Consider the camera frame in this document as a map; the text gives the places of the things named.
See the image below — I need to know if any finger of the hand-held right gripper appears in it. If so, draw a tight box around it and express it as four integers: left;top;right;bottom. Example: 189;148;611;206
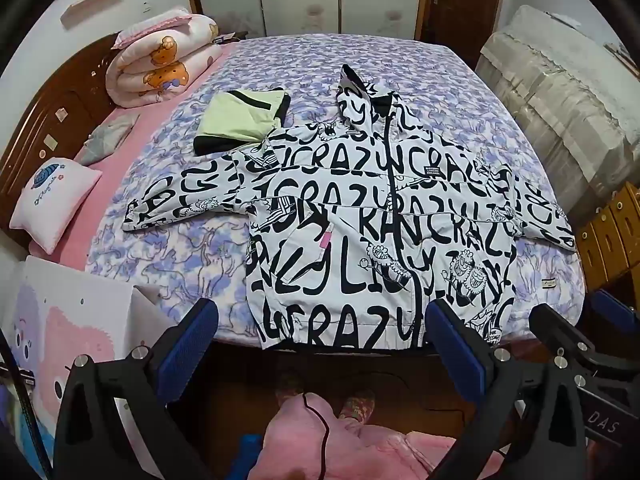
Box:
590;289;640;334
529;304;640;397

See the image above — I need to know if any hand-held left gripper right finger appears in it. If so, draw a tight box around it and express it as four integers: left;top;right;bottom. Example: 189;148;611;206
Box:
424;298;588;480

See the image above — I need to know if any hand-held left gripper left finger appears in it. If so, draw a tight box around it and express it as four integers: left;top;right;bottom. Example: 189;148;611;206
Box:
52;299;219;480

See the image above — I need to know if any black and white printed jacket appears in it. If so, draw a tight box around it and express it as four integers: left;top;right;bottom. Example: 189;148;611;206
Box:
122;64;577;351

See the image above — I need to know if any light wooden cabinet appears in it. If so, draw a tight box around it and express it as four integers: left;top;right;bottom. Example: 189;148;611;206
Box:
574;180;640;288

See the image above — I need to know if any person's floral slipper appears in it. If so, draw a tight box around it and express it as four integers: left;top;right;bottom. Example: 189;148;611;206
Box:
275;372;307;411
339;389;376;422

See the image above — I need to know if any person's pink clothing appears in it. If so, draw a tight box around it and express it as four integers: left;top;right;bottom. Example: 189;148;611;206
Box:
247;392;506;480

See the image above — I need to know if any pink bed sheet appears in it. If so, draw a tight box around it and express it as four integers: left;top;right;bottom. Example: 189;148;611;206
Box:
27;42;238;273

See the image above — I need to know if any white embroidered pillow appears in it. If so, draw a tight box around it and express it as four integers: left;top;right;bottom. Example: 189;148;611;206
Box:
9;156;103;255

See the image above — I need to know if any grey cloth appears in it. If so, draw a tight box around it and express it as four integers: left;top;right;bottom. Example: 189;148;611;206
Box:
75;112;141;167

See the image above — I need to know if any furniture under beige lace cover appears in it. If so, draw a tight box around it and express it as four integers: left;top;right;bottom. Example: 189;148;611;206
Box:
475;5;640;197

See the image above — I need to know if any folded green and black garment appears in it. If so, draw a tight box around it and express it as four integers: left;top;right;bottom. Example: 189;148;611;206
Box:
194;88;292;157

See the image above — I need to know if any dark wooden headboard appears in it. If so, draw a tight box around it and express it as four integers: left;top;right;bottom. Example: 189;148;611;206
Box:
0;32;121;241

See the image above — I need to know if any rolled pink bear-print quilt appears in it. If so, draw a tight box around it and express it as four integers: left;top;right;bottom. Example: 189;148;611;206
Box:
105;7;224;108

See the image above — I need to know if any purple floral blanket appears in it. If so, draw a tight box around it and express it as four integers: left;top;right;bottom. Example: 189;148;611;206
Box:
85;35;586;348

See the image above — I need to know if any dark wooden door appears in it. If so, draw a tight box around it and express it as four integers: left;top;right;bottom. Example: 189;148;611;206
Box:
425;0;507;61

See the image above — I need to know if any black cable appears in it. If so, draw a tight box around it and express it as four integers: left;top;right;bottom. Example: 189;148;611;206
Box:
0;330;51;480
299;394;332;480

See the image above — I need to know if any pink wall shelf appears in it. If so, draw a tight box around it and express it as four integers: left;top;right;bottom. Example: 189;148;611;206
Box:
60;0;124;27

